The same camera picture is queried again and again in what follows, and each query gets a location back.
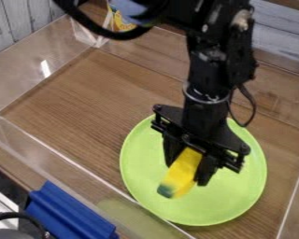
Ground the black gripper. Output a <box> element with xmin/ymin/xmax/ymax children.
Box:
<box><xmin>150</xmin><ymin>93</ymin><xmax>251</xmax><ymax>186</ymax></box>

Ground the yellow toy banana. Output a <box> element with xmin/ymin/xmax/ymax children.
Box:
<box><xmin>157</xmin><ymin>148</ymin><xmax>201</xmax><ymax>199</ymax></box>

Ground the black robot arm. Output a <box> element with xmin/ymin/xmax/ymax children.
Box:
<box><xmin>51</xmin><ymin>0</ymin><xmax>257</xmax><ymax>186</ymax></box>

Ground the green round plate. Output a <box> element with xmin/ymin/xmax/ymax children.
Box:
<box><xmin>120</xmin><ymin>117</ymin><xmax>267</xmax><ymax>226</ymax></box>

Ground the yellow labelled can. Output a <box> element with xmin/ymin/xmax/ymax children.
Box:
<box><xmin>106</xmin><ymin>3</ymin><xmax>136</xmax><ymax>32</ymax></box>

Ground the clear acrylic enclosure wall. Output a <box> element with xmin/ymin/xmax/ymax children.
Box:
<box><xmin>0</xmin><ymin>18</ymin><xmax>299</xmax><ymax>239</ymax></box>

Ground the black cable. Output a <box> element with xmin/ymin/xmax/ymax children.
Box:
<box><xmin>0</xmin><ymin>211</ymin><xmax>49</xmax><ymax>239</ymax></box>

